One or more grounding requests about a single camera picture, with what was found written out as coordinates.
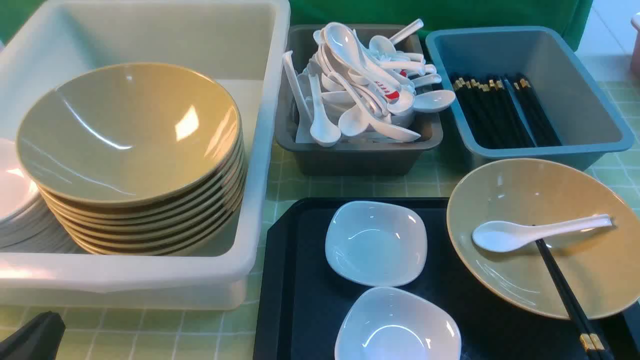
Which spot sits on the white square dish front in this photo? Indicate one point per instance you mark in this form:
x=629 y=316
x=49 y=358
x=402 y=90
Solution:
x=387 y=323

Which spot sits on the top stacked tan bowl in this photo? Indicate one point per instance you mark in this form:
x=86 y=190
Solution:
x=129 y=134

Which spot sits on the stack of white plates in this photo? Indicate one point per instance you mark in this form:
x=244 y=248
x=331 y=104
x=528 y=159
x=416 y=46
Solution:
x=27 y=225

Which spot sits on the tan noodle bowl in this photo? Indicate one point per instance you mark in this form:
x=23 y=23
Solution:
x=600 y=265

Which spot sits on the bundle of black chopsticks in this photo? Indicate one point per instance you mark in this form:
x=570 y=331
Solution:
x=504 y=112

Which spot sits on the green checkered tablecloth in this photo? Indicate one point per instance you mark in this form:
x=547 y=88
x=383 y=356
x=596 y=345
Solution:
x=186 y=334

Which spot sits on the stack of tan bowls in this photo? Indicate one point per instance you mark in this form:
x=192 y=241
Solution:
x=175 y=225

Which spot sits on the black serving tray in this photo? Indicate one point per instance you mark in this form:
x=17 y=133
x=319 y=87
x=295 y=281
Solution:
x=303 y=301

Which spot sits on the pile of white spoons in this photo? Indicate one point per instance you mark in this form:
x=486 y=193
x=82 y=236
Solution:
x=357 y=94

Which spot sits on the blue chopstick bin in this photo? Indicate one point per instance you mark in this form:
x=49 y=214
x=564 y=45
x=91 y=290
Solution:
x=587 y=124

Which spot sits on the grey spoon bin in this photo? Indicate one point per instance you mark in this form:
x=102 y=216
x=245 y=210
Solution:
x=347 y=159

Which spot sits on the white soup spoon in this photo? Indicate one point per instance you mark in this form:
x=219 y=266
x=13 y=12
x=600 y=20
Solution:
x=504 y=236

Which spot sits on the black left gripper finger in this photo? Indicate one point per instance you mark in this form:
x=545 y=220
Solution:
x=38 y=339

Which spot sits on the large white plastic bin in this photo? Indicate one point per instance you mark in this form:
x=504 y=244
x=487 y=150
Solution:
x=213 y=277

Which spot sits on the white square dish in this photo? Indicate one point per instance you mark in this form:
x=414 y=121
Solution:
x=387 y=323
x=376 y=244

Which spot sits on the black chopsticks pair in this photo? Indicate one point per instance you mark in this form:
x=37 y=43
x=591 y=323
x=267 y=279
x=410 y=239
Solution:
x=588 y=337

